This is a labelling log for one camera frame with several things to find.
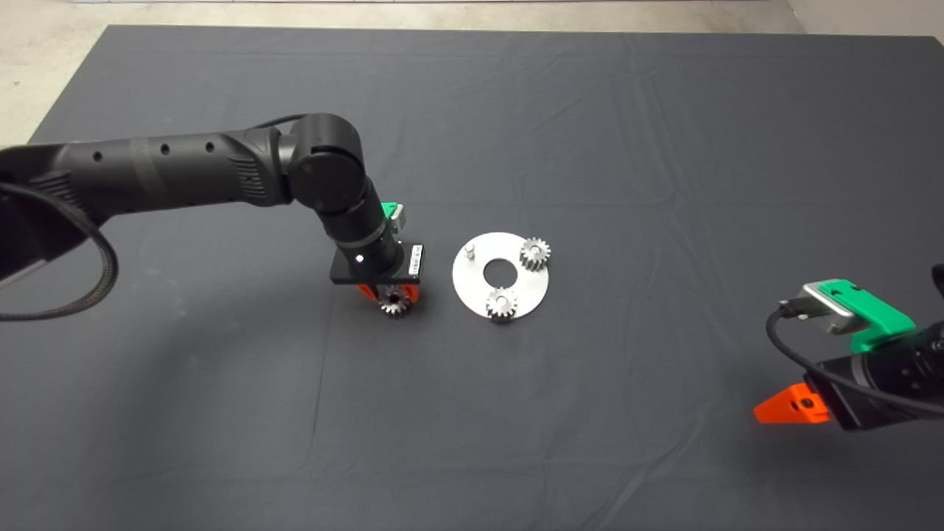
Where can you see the small steel gear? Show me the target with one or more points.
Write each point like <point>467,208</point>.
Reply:
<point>501,302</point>
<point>535,253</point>
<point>394,306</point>

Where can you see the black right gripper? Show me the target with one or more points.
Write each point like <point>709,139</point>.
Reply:
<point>855,417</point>

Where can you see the right wrist green camera mount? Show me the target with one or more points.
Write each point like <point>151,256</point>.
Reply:
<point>877,318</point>

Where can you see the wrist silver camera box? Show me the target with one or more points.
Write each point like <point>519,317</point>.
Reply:
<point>827,308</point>
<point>399,218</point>

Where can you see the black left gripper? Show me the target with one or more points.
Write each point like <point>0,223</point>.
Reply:
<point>376,265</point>

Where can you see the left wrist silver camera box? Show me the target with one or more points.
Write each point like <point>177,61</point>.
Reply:
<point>399,218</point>

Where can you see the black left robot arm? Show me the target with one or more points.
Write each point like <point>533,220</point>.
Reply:
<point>169,173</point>

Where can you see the left wrist green camera mount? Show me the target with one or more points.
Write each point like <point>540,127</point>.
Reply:
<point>389,210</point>

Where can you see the wrist green camera mount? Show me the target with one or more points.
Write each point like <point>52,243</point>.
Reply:
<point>389,210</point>
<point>877,318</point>

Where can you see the dark grey table cloth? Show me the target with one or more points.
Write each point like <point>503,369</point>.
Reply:
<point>664,147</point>

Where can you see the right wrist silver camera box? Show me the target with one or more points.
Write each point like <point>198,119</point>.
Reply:
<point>827,308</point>

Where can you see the round metal plate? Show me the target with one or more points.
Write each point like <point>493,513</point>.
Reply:
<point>472,287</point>

